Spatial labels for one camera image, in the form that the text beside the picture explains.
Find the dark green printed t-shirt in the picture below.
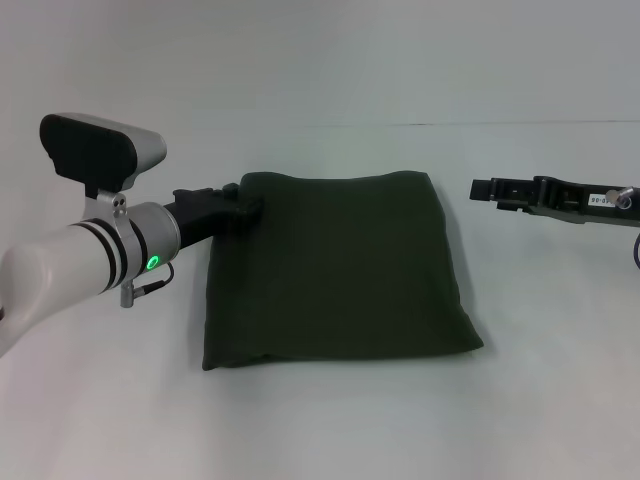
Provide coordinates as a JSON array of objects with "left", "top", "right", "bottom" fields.
[{"left": 200, "top": 170, "right": 486, "bottom": 373}]

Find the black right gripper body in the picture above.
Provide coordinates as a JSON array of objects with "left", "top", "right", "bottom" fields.
[{"left": 519, "top": 174, "right": 640, "bottom": 232}]

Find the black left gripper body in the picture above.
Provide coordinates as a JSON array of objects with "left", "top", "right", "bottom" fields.
[{"left": 164, "top": 184, "right": 242, "bottom": 257}]

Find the dark left arm cable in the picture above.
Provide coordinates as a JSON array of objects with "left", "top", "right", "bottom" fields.
[{"left": 118, "top": 262, "right": 176, "bottom": 309}]

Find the silver camera mounting bracket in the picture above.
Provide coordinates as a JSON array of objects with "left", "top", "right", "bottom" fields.
[{"left": 82, "top": 187, "right": 135, "bottom": 237}]

